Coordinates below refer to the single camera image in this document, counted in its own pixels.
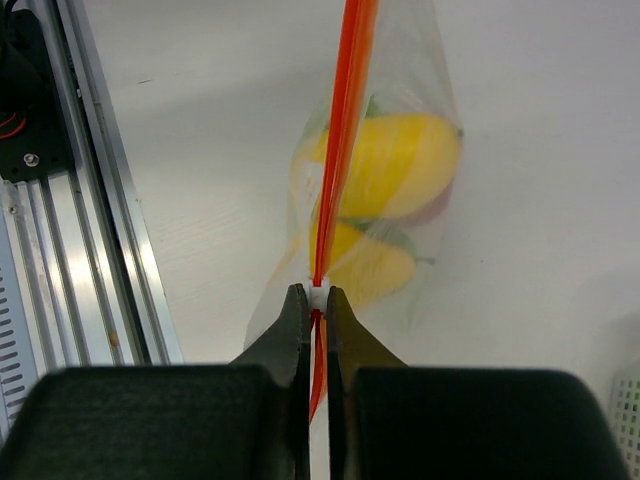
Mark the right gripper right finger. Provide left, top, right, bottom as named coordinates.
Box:
left=326, top=287, right=406, bottom=479

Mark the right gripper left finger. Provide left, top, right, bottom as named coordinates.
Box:
left=233, top=284, right=311, bottom=479

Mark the clear zip bag orange zipper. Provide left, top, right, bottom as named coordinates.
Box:
left=242, top=0, right=466, bottom=426

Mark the yellow mango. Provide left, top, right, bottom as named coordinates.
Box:
left=339, top=113, right=462, bottom=219

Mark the yellow lemon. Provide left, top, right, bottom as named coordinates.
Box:
left=325, top=221, right=417, bottom=310

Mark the green cabbage-like vegetable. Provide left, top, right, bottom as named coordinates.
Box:
left=339, top=98, right=421, bottom=245

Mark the white plastic fruit basket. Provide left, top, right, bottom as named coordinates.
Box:
left=609, top=363, right=640, bottom=479

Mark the aluminium mounting rail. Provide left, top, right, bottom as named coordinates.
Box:
left=1, top=1, right=183, bottom=386

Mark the white slotted cable duct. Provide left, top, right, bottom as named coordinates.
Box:
left=0, top=231, right=38, bottom=442

